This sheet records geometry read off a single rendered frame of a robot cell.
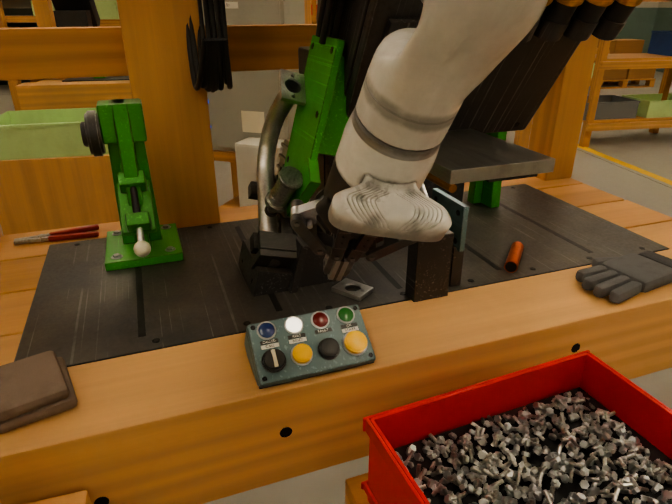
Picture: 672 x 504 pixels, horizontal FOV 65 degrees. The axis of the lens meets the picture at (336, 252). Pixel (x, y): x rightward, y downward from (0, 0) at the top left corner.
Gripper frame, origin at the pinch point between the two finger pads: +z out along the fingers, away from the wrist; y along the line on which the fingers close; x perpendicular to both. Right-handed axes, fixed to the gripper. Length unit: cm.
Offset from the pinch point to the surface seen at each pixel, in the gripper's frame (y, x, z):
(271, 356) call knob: 4.6, 4.1, 14.7
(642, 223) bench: -77, -40, 27
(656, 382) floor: -157, -43, 114
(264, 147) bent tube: 6.7, -35.8, 19.1
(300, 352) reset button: 1.1, 3.4, 14.5
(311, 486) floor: -23, -5, 123
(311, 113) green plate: 1.2, -31.4, 6.8
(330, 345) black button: -2.6, 2.3, 14.2
